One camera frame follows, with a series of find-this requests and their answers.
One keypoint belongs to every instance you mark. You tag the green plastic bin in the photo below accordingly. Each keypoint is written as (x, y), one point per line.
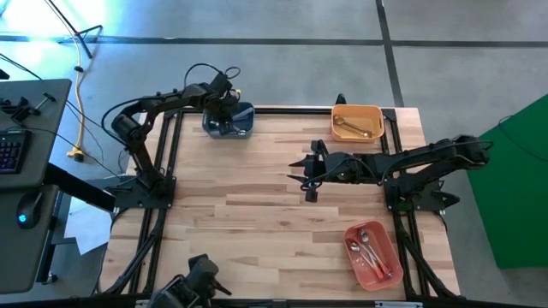
(246, 124)

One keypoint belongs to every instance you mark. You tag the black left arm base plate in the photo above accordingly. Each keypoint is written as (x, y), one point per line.
(141, 199)

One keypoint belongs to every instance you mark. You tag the gold spoon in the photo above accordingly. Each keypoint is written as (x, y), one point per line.
(337, 119)
(366, 134)

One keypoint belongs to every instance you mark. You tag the black desk clamp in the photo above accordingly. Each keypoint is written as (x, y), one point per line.
(19, 112)

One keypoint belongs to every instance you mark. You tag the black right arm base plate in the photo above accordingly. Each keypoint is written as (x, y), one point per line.
(432, 203)

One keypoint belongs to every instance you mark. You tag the black tripod stand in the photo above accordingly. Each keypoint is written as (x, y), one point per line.
(77, 32)

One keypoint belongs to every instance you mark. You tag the green board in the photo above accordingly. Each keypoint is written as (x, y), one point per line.
(514, 192)

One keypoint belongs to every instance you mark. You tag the black keyboard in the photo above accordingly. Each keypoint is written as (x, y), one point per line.
(10, 152)

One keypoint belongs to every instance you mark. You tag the yellow plastic bin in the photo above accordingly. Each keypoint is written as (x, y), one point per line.
(368, 113)

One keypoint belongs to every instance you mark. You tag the red plastic bin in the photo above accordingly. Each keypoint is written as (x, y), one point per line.
(387, 239)

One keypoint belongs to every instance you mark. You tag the black blurry equipment piece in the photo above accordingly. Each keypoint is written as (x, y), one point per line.
(203, 271)

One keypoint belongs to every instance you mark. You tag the white paper sheet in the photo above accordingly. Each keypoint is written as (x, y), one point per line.
(85, 231)

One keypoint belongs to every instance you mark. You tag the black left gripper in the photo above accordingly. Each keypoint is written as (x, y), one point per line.
(220, 98)

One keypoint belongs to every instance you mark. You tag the black computer mouse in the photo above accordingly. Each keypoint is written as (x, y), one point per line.
(30, 209)

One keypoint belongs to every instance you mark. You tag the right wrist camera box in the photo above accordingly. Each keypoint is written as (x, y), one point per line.
(311, 196)

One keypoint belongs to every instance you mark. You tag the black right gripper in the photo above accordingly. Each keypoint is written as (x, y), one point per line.
(334, 169)

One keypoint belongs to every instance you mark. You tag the silver metal bracket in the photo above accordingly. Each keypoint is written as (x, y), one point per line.
(398, 304)

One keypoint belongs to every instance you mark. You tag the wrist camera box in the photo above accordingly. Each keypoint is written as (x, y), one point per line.
(226, 126)
(311, 196)

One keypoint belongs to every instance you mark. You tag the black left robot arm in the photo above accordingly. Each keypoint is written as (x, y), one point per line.
(126, 125)

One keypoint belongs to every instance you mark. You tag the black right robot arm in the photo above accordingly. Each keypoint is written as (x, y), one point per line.
(428, 156)

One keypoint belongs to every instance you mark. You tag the black aluminium table frame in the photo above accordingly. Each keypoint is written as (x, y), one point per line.
(291, 110)

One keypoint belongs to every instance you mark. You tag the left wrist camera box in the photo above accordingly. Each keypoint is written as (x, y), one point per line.
(226, 126)

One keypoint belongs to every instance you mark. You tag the grey desk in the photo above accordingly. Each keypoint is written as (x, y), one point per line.
(47, 141)

